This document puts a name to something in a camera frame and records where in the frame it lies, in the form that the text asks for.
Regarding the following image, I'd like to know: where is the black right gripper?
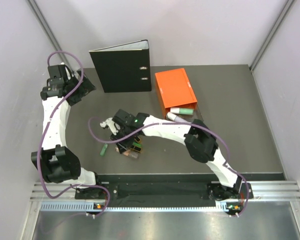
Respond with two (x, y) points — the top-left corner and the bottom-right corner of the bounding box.
(111, 126), (136, 153)

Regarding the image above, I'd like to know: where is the peach foundation tube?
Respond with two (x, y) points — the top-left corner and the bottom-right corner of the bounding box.
(115, 147), (139, 160)

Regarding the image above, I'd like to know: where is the white cap lilac tube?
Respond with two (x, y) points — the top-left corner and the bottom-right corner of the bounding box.
(166, 112), (188, 123)

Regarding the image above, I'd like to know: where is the white cap mint tube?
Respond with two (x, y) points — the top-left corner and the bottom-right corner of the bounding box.
(170, 107), (194, 116)

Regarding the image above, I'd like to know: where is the orange plastic box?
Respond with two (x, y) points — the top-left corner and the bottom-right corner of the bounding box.
(154, 68), (198, 117)

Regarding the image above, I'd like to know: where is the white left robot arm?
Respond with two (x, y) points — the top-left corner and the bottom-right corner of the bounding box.
(31, 64), (104, 199)

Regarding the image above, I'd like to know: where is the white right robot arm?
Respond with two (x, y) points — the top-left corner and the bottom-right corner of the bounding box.
(100, 109), (242, 198)

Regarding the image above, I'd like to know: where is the black lever arch binder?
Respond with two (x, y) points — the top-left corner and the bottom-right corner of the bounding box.
(89, 39), (152, 93)

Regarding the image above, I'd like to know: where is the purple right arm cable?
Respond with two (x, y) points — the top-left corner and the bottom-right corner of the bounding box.
(88, 116), (251, 218)

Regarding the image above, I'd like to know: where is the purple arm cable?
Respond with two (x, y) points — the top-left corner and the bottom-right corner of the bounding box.
(88, 116), (251, 218)
(38, 51), (111, 219)

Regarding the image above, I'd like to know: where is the slotted cable duct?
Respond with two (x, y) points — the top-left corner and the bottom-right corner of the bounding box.
(39, 199), (231, 213)

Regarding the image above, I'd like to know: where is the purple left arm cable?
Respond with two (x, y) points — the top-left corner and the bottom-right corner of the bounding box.
(38, 51), (111, 219)

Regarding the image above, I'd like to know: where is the aluminium frame rail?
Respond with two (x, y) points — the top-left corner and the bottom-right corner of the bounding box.
(30, 180), (300, 202)

